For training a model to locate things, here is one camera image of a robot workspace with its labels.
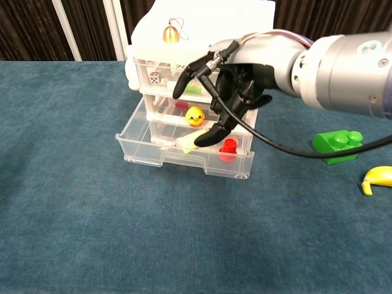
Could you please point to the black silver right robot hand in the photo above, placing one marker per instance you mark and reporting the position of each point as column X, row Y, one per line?
column 239, row 82

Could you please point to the clear drawer with red stamp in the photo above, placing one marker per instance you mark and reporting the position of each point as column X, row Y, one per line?
column 144, row 150

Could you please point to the white plastic drawer cabinet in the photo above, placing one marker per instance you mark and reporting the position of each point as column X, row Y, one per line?
column 214, row 21

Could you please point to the green white glue stick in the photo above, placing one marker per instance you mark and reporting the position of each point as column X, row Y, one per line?
column 193, row 89

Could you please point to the yellow chick toy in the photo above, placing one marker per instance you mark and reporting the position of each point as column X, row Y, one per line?
column 195, row 116

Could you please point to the flat red plastic piece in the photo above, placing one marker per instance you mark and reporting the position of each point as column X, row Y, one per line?
column 182, row 105

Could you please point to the red plastic stamp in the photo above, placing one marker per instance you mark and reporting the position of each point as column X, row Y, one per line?
column 228, row 150

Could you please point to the small gold bell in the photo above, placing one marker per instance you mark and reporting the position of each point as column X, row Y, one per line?
column 171, row 34

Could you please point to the white die with blue dots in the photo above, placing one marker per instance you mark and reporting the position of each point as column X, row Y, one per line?
column 155, row 78

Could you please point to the white fishing game toy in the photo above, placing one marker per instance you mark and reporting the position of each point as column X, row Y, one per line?
column 131, row 73

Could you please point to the green building block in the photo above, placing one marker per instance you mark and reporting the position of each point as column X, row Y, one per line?
column 333, row 144

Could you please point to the yellow toy banana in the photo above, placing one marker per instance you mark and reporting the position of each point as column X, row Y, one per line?
column 379, row 177

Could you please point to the teal table cloth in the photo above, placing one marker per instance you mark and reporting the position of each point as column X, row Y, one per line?
column 92, row 214

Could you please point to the black pleated curtain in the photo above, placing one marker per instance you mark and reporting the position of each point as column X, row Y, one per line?
column 30, row 27

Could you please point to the double white frame post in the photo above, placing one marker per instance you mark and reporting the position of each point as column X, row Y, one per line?
column 114, row 30

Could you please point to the single white frame post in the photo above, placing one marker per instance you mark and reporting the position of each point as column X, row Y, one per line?
column 65, row 30

